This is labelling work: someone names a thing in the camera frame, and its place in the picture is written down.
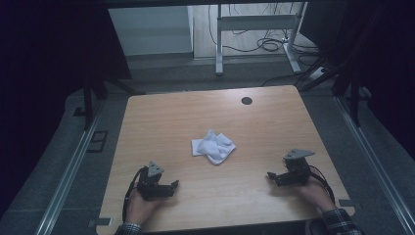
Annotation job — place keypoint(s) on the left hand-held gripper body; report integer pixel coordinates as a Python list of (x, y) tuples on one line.
[(149, 187)]

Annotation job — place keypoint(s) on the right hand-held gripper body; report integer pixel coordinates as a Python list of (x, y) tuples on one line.
[(295, 169)]

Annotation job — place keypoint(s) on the white cloth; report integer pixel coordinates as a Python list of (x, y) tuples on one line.
[(213, 147)]

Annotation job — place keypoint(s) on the person's left hand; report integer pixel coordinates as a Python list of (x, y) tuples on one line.
[(140, 209)]

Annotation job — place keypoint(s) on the person's right hand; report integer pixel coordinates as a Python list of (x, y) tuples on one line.
[(314, 196)]

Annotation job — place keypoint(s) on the black round table grommet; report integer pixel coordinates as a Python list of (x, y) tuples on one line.
[(246, 100)]

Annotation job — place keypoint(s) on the black metal stand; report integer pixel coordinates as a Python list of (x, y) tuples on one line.
[(88, 104), (355, 98)]

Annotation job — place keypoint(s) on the white power strip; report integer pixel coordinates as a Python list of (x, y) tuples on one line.
[(317, 73)]

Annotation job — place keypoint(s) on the grey table bracket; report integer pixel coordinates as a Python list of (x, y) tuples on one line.
[(100, 222)]

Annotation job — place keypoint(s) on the aluminium rail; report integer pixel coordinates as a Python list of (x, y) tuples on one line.
[(70, 176), (375, 156)]

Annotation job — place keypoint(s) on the white metal desk frame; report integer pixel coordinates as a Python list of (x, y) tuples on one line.
[(256, 23)]

